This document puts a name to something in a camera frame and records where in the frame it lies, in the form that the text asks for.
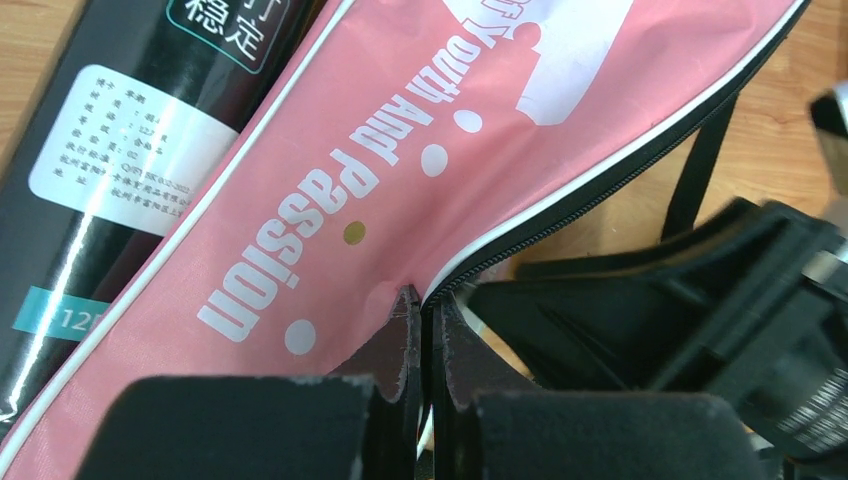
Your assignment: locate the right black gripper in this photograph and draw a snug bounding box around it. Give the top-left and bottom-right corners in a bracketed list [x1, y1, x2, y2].
[432, 199, 847, 479]

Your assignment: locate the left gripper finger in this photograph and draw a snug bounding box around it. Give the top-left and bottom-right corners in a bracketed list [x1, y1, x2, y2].
[76, 286, 422, 479]

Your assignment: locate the pink racket cover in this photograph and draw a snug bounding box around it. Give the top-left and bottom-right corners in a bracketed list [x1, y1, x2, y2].
[1, 1, 806, 479]

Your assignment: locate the black shuttlecock tube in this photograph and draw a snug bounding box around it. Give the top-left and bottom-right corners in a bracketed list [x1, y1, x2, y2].
[1, 1, 322, 433]

